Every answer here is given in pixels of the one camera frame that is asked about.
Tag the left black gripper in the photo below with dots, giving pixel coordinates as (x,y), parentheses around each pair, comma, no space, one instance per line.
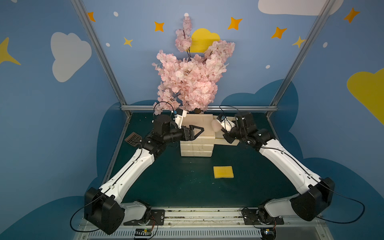
(186,133)

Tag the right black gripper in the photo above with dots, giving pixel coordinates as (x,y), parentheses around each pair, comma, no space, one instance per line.
(228,135)

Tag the white three-drawer cabinet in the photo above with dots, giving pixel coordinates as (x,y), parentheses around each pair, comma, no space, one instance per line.
(203,145)

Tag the yellow sponge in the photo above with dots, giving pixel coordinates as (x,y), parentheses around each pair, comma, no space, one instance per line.
(223,172)

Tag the pink sponge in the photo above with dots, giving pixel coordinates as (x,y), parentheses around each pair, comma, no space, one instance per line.
(216,126)

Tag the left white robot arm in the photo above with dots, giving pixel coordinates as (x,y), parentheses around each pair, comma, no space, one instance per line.
(103,206)

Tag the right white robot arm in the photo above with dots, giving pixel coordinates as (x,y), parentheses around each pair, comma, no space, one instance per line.
(314,195)

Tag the pink cherry blossom tree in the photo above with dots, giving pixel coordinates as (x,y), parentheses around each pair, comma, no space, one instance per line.
(191,83)

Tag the green circuit board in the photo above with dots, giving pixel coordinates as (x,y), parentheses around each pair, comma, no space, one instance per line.
(143,233)

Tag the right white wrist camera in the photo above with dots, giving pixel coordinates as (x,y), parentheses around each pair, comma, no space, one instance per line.
(226,124)

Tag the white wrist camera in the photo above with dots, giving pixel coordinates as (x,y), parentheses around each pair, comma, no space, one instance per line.
(226,124)
(179,117)

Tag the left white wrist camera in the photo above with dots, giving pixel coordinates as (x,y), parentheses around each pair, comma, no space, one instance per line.
(179,117)

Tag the rear aluminium frame bar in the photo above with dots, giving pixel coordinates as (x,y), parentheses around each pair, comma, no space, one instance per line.
(210,108)

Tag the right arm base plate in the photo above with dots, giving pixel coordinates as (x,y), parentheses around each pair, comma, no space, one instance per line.
(259,217)

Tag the aluminium mounting rail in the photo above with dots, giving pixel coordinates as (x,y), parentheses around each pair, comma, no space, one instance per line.
(211,224)

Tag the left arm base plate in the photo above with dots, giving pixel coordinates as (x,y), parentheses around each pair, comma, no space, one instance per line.
(155,217)

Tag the right aluminium frame post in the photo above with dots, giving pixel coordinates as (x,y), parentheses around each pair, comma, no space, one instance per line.
(319,23)

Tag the aluminium frame post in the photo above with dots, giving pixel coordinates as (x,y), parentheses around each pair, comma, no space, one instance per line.
(319,23)
(90,30)

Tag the left aluminium frame post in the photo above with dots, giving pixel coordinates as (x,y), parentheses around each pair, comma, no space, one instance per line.
(90,30)

